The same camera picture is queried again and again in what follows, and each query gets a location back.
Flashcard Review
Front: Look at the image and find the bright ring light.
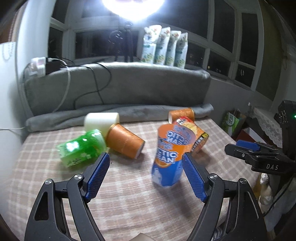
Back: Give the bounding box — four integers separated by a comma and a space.
102, 0, 165, 22

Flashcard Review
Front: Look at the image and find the white beaded cord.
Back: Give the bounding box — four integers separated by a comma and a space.
1, 41, 16, 61

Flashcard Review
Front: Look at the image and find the black cable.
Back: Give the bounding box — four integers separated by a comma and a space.
58, 58, 113, 110

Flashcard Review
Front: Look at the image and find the white charging cable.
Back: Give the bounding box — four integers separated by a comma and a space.
0, 58, 71, 132

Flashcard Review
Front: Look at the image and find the black power adapter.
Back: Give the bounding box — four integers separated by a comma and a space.
45, 58, 62, 75

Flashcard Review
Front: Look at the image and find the grey sofa cushion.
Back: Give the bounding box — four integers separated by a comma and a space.
21, 62, 211, 116

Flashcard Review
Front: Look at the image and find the red box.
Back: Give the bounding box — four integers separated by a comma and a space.
235, 128, 266, 144

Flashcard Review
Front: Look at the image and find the large orange paper cup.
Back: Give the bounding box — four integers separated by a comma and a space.
105, 123, 145, 159

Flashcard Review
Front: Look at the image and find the green plastic tea cup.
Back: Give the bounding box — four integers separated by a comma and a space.
57, 129, 107, 168

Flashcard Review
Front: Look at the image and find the rolled grey blanket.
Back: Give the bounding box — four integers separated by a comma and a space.
24, 103, 215, 133

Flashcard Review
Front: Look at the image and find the blue orange plastic cup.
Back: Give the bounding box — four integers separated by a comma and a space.
152, 123, 196, 187

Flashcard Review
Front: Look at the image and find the small orange paper cup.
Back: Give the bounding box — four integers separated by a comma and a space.
168, 108, 195, 123

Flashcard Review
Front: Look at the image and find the grey gloved hand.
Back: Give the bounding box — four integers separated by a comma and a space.
259, 173, 273, 205

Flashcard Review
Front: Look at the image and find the red orange plastic cup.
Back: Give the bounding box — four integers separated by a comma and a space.
173, 116, 209, 155

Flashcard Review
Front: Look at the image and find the white power strip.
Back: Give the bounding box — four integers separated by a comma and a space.
29, 57, 47, 77

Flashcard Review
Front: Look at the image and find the white refill pouch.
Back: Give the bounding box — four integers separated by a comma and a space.
154, 27, 171, 65
140, 25, 162, 64
174, 33, 188, 69
165, 31, 182, 66

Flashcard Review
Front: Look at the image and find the white paper cup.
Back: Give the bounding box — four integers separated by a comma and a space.
84, 113, 119, 138

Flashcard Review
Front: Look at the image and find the green paper bag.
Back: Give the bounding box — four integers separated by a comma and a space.
221, 109, 246, 138

